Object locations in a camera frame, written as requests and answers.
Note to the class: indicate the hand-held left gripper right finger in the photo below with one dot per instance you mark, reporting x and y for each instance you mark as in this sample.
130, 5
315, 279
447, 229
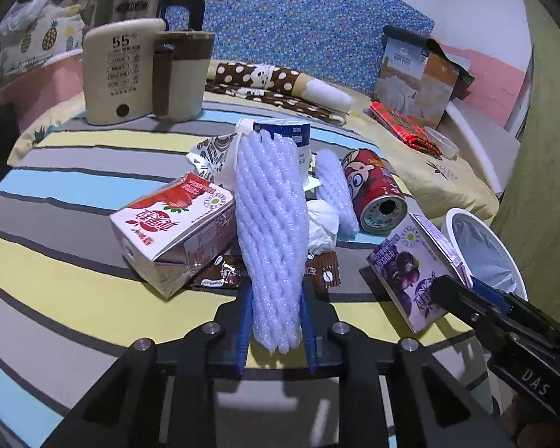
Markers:
309, 336

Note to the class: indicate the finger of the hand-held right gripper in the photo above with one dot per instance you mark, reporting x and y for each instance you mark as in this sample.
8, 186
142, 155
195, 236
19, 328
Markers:
492, 295
452, 294

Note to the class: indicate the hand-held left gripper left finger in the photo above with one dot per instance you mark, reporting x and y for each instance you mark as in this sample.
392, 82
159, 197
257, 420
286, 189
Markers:
243, 331

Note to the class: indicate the white trash bin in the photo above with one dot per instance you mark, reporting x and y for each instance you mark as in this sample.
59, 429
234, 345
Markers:
508, 261

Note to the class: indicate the purple milk carton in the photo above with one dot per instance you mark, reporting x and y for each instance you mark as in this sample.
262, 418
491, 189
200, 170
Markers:
410, 270

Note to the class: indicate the translucent bin liner bag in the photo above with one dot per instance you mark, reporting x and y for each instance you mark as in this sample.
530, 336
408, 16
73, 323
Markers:
480, 247

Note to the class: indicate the white foam fruit net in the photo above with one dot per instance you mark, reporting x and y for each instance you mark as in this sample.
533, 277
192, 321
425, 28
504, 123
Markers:
333, 186
270, 242

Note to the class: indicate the red drink can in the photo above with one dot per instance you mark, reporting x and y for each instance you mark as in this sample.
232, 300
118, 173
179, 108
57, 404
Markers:
373, 182

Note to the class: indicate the brown coffee sachet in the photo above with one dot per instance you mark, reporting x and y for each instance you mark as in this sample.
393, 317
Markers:
324, 270
219, 275

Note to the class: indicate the yellow bedsheet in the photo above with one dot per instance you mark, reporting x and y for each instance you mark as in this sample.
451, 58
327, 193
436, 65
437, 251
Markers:
438, 182

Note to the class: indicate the crumpled white tissue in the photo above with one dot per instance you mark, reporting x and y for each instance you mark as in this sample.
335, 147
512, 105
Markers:
322, 219

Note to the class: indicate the red milk carton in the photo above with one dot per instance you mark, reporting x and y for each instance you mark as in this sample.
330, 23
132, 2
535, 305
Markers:
177, 224

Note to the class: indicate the green curtain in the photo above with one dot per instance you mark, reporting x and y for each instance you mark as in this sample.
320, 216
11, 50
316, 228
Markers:
541, 172

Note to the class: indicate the white foam board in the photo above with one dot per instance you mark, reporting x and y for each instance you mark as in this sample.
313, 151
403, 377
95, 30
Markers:
480, 149

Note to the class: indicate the clear plastic container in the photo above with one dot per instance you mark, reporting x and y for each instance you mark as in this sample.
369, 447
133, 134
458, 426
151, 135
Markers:
443, 142

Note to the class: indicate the red plaid cloth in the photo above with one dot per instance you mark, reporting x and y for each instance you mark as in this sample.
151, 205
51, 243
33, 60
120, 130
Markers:
401, 126

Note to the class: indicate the printed white plastic bag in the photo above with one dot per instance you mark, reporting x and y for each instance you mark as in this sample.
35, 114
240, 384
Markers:
214, 154

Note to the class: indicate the striped fabric cover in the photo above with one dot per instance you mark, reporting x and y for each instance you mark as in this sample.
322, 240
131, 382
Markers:
74, 242

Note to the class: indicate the printed cardboard box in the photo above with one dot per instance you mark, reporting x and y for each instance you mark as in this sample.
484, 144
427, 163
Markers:
410, 79

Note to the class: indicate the brown polka dot blanket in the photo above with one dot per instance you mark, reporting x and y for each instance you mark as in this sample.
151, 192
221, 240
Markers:
261, 79

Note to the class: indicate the beige steel electric kettle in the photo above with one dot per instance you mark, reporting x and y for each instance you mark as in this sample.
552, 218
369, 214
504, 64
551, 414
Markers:
116, 74

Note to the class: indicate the blue floral padded board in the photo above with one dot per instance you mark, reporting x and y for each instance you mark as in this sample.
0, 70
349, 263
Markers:
284, 18

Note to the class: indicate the pineapple print quilt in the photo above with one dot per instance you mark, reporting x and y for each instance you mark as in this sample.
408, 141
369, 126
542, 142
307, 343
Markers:
37, 37

